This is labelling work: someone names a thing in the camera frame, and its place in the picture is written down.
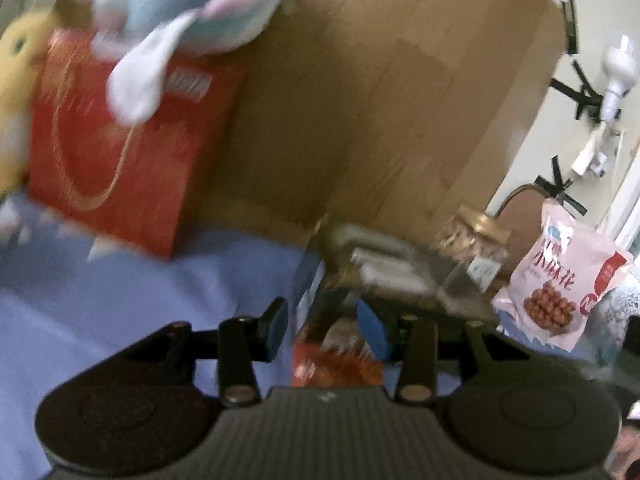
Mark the clear peanut jar gold lid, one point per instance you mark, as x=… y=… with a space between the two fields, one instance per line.
x=470 y=240

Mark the yellow plush toy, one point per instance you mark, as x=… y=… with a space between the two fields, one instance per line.
x=20 y=85

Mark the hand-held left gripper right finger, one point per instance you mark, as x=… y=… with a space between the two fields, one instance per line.
x=372 y=332

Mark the pastel plush toy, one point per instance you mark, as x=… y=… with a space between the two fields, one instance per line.
x=190 y=5

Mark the pink twisted-snack bag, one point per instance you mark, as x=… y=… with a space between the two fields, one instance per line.
x=550 y=280

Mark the red gift bag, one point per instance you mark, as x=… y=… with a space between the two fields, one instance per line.
x=125 y=175

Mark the brown cardboard sheet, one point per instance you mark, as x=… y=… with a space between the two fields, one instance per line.
x=375 y=85

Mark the white power adapter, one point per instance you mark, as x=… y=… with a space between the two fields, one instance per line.
x=592 y=157

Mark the red snack packet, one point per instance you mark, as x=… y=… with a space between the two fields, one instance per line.
x=330 y=365

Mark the dark cardboard box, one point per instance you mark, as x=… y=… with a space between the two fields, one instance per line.
x=400 y=270

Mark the black tape strip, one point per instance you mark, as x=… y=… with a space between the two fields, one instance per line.
x=570 y=27
x=559 y=187
x=582 y=92

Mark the brown wooden chair back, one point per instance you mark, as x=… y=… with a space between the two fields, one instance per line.
x=525 y=207

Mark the blue printed bedsheet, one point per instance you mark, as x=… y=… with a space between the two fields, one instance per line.
x=100 y=300

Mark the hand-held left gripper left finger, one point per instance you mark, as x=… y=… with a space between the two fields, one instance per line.
x=274 y=332

